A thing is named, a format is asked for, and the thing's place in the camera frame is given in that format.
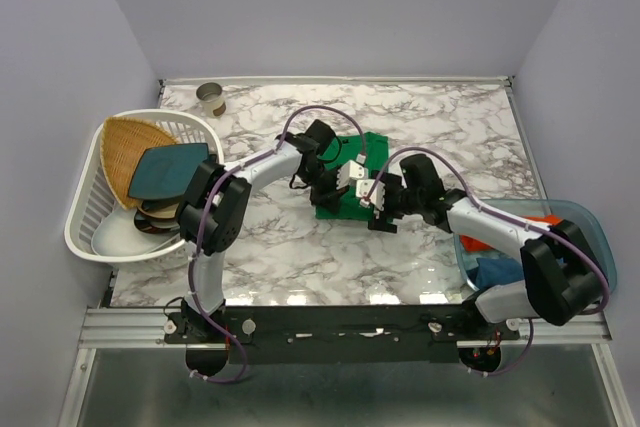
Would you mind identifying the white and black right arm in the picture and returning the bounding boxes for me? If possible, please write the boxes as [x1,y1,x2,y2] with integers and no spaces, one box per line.
[358,153,610,339]

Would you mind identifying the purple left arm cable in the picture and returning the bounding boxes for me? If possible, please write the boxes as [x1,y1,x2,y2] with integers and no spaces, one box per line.
[187,105,369,386]

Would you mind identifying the green t shirt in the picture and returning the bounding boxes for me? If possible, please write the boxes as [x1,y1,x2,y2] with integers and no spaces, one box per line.
[315,132,389,222]

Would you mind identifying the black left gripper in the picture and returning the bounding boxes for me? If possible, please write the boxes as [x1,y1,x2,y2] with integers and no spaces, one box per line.
[298,163,350,215]

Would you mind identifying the white bowl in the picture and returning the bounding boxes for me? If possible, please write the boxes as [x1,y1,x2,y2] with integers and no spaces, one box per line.
[91,207,179,257]

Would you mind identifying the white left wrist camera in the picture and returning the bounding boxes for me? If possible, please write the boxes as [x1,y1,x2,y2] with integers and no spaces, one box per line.
[336,160,369,189]

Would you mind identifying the white plastic laundry basket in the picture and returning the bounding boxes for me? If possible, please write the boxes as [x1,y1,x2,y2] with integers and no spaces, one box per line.
[64,109,224,270]

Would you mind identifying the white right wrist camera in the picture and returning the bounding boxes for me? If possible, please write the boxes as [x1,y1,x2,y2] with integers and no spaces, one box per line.
[355,179,385,211]

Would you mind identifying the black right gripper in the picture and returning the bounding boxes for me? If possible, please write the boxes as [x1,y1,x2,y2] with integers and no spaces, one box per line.
[367,168,423,234]

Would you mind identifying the clear blue plastic bin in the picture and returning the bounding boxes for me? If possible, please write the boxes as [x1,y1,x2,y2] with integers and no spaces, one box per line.
[454,199,617,292]

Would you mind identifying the metal cup with cork base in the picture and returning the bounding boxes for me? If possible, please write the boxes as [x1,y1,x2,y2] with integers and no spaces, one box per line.
[196,82,226,117]

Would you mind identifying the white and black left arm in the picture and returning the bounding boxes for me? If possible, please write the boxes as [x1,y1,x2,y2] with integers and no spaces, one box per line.
[176,120,348,342]

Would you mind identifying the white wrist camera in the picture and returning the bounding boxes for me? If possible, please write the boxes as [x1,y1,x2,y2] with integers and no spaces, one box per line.
[336,160,369,189]
[355,179,385,211]

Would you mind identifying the dark stacked bowls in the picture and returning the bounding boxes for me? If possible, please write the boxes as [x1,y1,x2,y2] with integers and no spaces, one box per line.
[133,199,179,234]

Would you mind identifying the woven wicker tray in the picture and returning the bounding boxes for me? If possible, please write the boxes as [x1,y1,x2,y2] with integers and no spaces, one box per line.
[100,117,179,210]

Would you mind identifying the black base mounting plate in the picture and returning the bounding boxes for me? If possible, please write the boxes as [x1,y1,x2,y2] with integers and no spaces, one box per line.
[164,303,520,365]

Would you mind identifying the aluminium rail frame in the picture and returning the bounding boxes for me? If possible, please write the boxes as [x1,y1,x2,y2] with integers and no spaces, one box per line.
[58,307,636,426]

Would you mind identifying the white table edge trim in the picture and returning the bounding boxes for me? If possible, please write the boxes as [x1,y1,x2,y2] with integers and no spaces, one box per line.
[161,76,512,87]

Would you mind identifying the dark teal plate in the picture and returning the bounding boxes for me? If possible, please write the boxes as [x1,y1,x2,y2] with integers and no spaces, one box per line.
[128,143,209,200]

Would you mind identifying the rolled blue t shirt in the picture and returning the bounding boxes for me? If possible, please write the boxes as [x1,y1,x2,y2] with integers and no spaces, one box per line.
[468,258,524,290]

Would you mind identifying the rolled orange t shirt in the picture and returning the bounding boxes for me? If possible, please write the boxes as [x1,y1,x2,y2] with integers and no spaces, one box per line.
[449,213,562,257]

